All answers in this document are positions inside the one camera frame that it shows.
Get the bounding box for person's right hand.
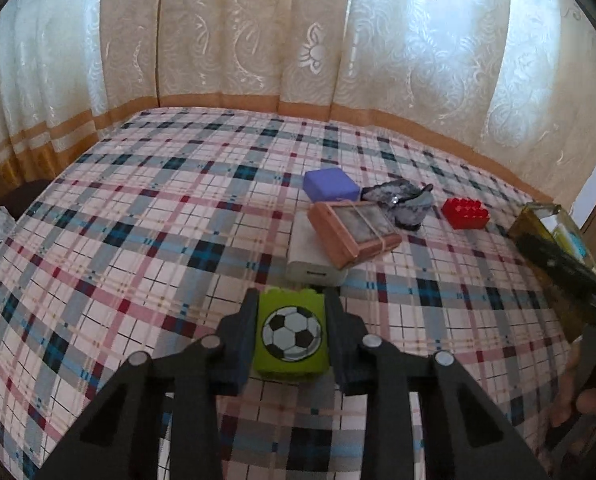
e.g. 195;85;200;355
550;345;596;428

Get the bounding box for green soccer ball block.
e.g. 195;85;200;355
252;287;331;383

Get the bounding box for dark grey patterned pouch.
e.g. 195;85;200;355
360;179;435;232

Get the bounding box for glass box container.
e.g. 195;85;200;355
506;201;596;326

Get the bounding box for plaid bedsheet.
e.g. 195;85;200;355
0;107;578;480

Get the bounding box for red toy building block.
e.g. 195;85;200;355
441;197;491;231

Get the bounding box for brown framed box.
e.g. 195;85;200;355
308;200;403;271

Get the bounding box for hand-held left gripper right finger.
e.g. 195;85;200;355
324;287;548;480

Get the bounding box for cream patterned curtain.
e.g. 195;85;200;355
0;0;596;211

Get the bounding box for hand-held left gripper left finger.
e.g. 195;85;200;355
35;287;261;480

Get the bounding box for purple square box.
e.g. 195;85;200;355
303;166;361;204

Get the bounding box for white power bank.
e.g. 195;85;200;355
284;217;349;287

